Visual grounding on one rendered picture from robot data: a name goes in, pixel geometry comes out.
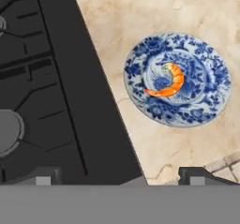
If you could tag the orange shrimp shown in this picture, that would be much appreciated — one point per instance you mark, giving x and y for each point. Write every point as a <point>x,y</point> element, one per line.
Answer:
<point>175,84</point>

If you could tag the black hob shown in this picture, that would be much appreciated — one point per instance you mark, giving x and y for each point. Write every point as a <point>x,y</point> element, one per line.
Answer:
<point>56,84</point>

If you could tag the blue and white patterned plate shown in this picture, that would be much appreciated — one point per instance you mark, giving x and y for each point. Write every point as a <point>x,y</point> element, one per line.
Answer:
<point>200,102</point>

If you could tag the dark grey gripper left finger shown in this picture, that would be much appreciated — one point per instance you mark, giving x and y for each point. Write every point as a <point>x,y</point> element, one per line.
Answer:
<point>47,174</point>

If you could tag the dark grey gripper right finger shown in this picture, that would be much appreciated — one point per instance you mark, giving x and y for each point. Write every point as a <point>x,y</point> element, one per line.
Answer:
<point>193,173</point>

